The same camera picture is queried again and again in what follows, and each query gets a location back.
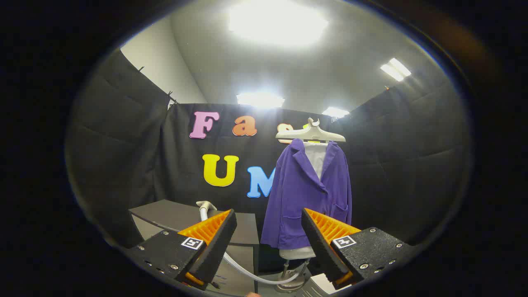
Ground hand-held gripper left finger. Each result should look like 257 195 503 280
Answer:
126 209 238 291

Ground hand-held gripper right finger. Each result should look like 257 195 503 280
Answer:
301 207 415 289

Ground purple corduroy jacket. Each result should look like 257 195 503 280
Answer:
261 139 352 250

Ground white garment hanger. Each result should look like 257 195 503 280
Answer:
276 118 347 144

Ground grey cabinet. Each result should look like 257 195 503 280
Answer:
129 200 260 295

